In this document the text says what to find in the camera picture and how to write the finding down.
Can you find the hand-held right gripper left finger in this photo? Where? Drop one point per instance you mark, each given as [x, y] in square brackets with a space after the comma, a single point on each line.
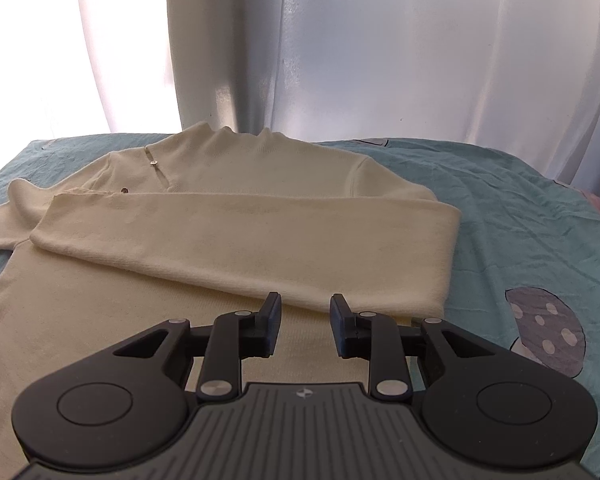
[274, 324]

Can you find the white curtain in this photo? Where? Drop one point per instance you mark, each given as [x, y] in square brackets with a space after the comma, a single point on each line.
[430, 50]

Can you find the cream curtain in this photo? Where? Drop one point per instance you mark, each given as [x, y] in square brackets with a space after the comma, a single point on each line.
[220, 45]

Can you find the sheer bright curtain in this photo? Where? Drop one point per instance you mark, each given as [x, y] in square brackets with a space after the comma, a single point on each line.
[75, 45]

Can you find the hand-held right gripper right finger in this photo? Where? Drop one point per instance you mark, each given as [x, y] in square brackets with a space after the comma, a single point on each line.
[337, 325]

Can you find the teal printed bed sheet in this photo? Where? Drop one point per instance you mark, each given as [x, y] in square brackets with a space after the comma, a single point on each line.
[510, 190]

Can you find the cream knit sweater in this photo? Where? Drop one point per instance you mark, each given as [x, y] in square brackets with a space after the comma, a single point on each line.
[220, 230]

